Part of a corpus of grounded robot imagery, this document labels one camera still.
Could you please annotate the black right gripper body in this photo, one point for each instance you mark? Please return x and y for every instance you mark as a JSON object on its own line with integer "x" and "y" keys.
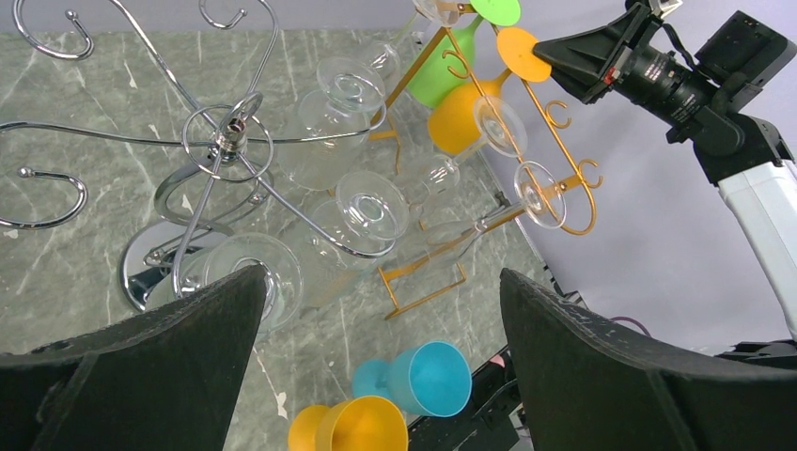
{"x": 659, "y": 84}

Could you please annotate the clear wine glass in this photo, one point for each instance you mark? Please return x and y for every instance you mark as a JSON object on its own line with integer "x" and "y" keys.
{"x": 539, "y": 197}
{"x": 435, "y": 176}
{"x": 383, "y": 55}

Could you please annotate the chrome wire glass rack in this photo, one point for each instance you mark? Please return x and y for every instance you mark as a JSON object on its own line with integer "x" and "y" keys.
{"x": 228, "y": 138}

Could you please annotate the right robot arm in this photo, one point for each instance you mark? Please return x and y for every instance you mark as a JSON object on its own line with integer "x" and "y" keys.
{"x": 745, "y": 158}

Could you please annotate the green plastic wine glass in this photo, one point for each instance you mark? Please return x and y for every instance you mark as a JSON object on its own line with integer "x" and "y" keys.
{"x": 445, "y": 67}

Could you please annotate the orange plastic wine glass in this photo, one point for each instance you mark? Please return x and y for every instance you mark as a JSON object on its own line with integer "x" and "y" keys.
{"x": 450, "y": 124}
{"x": 363, "y": 423}

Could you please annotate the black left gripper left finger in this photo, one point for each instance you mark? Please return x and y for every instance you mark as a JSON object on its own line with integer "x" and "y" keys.
{"x": 166, "y": 379}

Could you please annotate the clear ribbed glass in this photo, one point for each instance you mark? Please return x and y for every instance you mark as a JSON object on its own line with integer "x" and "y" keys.
{"x": 367, "y": 213}
{"x": 330, "y": 123}
{"x": 260, "y": 269}

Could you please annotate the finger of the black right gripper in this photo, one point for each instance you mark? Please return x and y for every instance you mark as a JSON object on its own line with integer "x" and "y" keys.
{"x": 581, "y": 64}

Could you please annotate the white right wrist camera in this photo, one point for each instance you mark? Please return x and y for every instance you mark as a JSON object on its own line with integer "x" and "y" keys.
{"x": 659, "y": 8}

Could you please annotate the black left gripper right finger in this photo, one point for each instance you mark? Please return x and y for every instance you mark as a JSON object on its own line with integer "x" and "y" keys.
{"x": 588, "y": 383}

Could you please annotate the blue plastic wine glass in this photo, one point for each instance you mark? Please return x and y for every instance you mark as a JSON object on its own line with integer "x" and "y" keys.
{"x": 433, "y": 379}

